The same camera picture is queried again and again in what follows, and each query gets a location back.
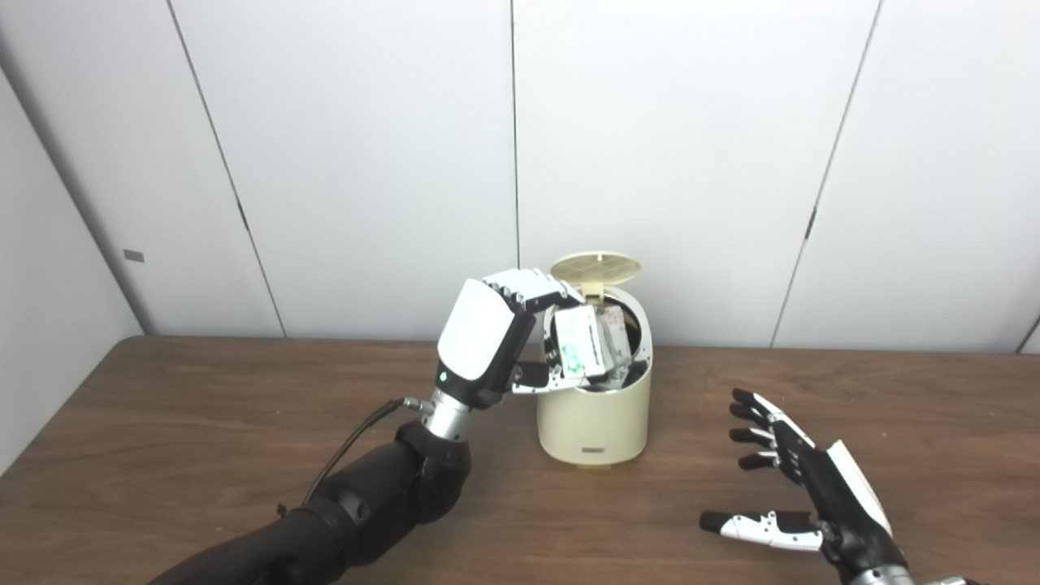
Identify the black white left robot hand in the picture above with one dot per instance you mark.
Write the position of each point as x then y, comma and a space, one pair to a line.
475, 333

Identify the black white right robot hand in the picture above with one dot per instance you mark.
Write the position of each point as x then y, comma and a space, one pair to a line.
837, 496

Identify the green white milk carton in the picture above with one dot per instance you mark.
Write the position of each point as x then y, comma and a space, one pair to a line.
585, 341

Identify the cream round bin lid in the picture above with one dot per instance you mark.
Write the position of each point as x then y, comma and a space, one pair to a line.
595, 268

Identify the cream lidded trash can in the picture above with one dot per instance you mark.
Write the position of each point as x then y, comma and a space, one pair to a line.
593, 422

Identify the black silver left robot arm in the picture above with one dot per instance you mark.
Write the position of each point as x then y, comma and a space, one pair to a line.
366, 504

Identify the black bin liner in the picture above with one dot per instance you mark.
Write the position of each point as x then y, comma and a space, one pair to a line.
626, 375

